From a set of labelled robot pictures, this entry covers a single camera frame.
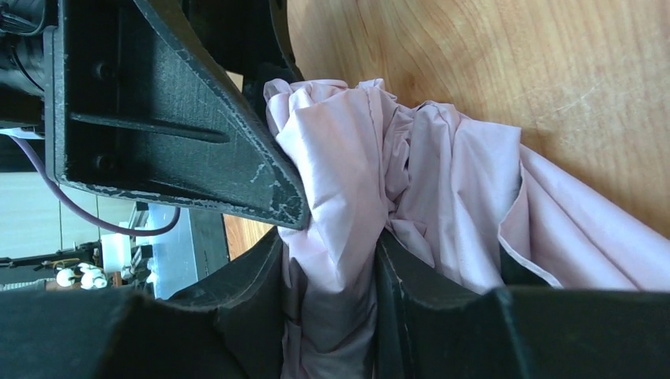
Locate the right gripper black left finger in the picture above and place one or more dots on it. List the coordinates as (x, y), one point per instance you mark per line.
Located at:
(228, 325)

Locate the pink folding umbrella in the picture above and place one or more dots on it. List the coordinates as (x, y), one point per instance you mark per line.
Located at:
(458, 193)

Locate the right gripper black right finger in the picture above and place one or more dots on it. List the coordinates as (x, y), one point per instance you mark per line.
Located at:
(430, 327)

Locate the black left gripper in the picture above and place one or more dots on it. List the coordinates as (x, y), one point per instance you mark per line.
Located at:
(162, 101)

